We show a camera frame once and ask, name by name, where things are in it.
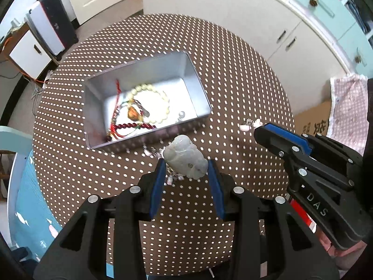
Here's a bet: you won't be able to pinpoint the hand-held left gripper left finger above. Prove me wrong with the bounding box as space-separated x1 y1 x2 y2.
33 158 168 280

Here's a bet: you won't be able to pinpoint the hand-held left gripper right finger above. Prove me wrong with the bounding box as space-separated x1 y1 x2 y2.
207 160 340 280

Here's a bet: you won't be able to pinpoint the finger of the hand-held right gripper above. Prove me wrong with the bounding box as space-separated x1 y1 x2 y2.
264 123 362 167
253 127 354 193

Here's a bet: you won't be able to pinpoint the pale jade pendant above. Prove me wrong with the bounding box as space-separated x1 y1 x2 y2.
162 135 209 179

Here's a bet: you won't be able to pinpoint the cream bead bracelet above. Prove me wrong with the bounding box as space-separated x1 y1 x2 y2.
125 83 171 124

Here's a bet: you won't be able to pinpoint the grey metal box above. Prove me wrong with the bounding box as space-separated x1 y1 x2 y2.
83 50 212 150

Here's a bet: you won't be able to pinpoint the red cord necklace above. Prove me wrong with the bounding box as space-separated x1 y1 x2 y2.
108 79 146 141

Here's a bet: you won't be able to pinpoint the person's right hand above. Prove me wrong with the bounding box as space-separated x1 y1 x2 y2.
316 227 368 270

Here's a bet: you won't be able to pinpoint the cardboard box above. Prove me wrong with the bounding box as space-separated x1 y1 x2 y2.
293 99 336 136

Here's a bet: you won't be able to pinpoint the pink patterned cloth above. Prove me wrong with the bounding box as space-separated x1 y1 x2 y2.
330 74 369 153

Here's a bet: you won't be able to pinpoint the round table with dotted tablecloth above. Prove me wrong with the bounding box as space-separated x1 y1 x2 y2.
33 14 296 276

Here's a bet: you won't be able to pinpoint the blue patterned blanket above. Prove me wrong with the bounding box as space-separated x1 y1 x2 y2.
12 149 63 262

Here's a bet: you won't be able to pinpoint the teal drawer unit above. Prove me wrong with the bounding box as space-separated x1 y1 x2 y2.
291 0 373 74

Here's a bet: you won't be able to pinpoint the long white sideboard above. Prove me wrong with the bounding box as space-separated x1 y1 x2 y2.
142 0 352 78

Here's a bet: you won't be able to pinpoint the white cubby shelf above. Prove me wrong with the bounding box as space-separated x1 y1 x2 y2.
338 0 373 40

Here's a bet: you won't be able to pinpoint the black suitcase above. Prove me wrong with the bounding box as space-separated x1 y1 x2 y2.
38 0 79 47

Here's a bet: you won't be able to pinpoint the white upright appliance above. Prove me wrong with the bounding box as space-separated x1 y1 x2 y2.
24 1 65 56

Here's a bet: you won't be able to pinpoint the teal curved bed frame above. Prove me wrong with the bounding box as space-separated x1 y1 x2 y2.
0 125 34 249

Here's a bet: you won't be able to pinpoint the floor cables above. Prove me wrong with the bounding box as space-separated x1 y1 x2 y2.
0 64 53 115

